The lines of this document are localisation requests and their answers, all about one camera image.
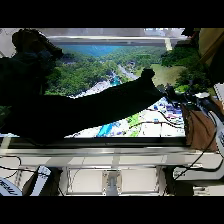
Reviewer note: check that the olive brown garment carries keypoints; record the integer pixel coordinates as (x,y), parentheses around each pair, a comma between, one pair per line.
(30,38)

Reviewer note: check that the silver frame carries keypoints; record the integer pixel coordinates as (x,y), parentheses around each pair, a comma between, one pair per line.
(133,153)

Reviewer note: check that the dark blue garment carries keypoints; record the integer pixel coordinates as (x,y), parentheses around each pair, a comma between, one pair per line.
(33,61)

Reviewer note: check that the black trousers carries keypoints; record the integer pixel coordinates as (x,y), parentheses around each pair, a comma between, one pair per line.
(83,110)

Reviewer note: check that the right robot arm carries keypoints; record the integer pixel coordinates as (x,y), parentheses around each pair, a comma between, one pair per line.
(218,133)

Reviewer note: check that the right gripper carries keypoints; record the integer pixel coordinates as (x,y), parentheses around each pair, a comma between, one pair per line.
(173,95)

